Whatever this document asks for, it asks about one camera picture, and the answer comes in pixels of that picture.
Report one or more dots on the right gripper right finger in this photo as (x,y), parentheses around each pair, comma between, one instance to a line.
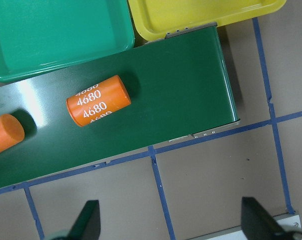
(257,223)

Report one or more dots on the orange cylinder with 4680 print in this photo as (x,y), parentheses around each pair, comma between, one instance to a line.
(98,101)

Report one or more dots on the yellow plastic tray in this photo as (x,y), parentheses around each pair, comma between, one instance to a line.
(155,19)

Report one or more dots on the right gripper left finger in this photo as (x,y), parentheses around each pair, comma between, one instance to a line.
(86,226)

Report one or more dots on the green conveyor belt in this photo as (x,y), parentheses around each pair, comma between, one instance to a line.
(160,91)

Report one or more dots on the plain orange cylinder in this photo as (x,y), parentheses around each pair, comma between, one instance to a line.
(11,132)

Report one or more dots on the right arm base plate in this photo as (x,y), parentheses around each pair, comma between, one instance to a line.
(288,221)

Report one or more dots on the green plastic tray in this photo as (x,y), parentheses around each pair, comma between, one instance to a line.
(42,36)

